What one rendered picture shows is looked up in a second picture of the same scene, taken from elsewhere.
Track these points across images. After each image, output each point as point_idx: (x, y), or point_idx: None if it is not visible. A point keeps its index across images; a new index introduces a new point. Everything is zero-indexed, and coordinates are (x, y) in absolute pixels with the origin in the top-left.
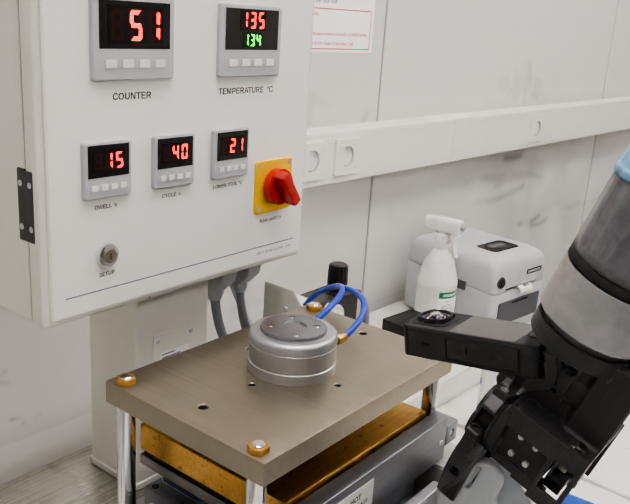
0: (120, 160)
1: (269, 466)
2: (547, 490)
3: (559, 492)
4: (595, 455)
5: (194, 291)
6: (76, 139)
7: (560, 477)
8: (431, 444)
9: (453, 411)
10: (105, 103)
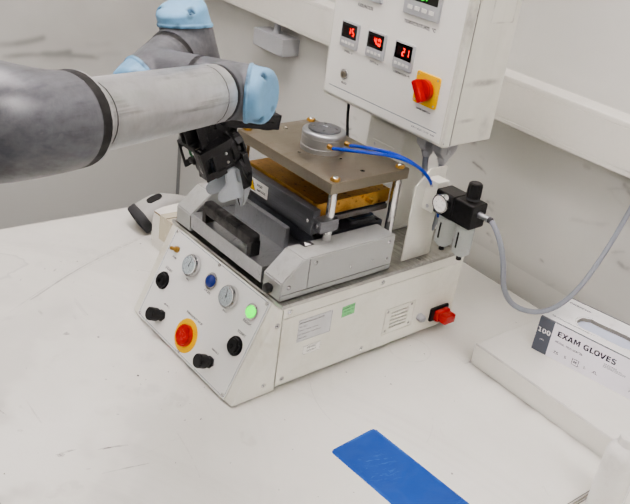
0: (353, 33)
1: (239, 132)
2: (483, 503)
3: (189, 161)
4: (181, 142)
5: (396, 131)
6: (343, 17)
7: (192, 157)
8: (301, 214)
9: None
10: (355, 6)
